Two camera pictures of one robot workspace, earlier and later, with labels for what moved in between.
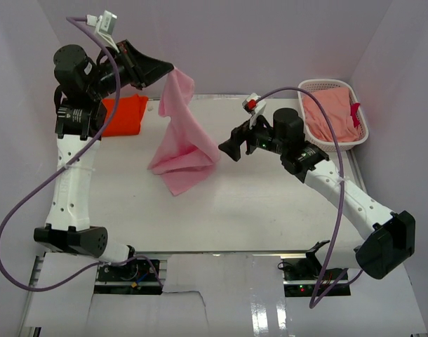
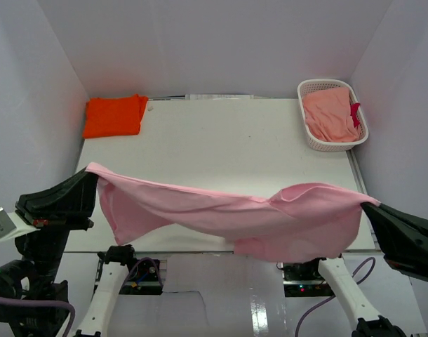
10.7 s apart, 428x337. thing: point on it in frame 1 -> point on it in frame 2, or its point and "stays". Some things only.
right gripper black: (240, 135) -> (403, 244)
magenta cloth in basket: (354, 107) stays
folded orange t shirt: (128, 117) stays
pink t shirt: (189, 154) -> (302, 222)
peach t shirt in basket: (338, 104) stays
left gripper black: (142, 70) -> (72, 195)
